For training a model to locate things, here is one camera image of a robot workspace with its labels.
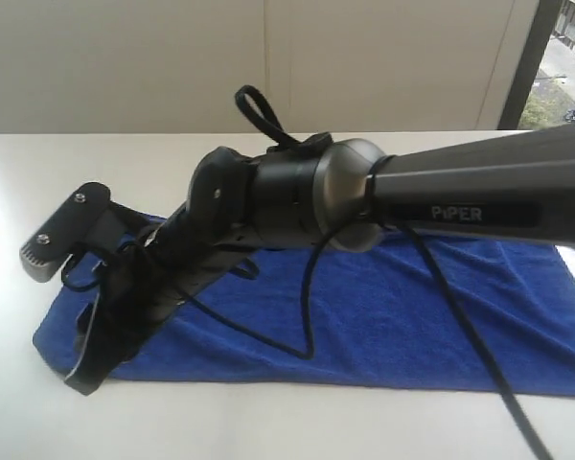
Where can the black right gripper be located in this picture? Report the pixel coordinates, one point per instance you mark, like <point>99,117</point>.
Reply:
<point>140,291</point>

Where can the blue towel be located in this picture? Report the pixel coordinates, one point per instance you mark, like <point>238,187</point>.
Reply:
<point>380,320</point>

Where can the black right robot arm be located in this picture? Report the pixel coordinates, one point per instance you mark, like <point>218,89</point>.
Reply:
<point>321,193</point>

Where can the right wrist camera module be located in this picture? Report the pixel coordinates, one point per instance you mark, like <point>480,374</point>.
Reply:
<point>88,221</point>

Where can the dark window frame post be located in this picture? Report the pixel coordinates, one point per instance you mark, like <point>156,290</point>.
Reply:
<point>544,19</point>

